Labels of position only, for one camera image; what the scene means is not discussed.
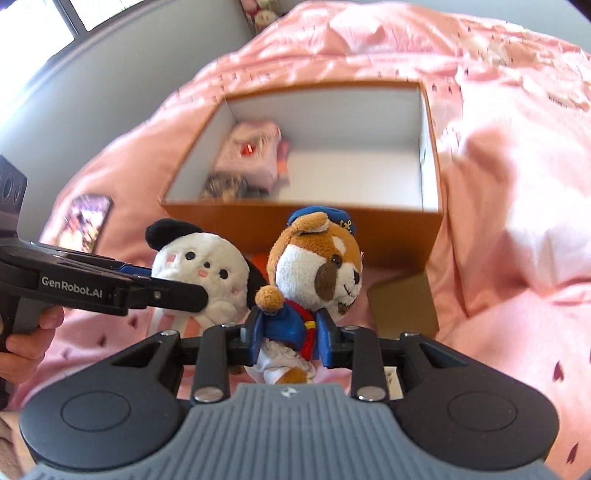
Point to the dark patterned small item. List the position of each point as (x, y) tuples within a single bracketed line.
[(221, 184)]

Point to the pink zip pouch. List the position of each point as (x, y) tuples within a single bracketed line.
[(249, 152)]

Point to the orange cardboard box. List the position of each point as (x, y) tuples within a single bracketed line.
[(392, 240)]

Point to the person's left hand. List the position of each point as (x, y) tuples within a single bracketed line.
[(32, 344)]

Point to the smartphone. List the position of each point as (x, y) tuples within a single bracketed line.
[(85, 221)]

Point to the pink printed blanket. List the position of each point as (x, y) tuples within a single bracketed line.
[(508, 138)]

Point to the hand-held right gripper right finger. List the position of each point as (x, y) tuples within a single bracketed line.
[(328, 341)]

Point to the window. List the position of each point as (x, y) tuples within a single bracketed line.
[(27, 46)]

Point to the small brown cardboard box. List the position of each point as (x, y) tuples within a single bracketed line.
[(406, 304)]

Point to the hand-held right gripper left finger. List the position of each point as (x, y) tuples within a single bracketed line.
[(255, 339)]

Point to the orange crocheted fruit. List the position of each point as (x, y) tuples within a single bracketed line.
[(261, 263)]

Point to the white plush toy black ears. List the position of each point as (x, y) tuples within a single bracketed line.
[(203, 263)]

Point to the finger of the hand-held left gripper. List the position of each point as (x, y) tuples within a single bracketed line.
[(131, 271), (175, 295)]

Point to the brown dog plush toy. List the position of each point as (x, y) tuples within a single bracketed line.
[(304, 272)]

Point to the column of plush toys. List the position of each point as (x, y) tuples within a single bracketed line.
[(263, 18)]

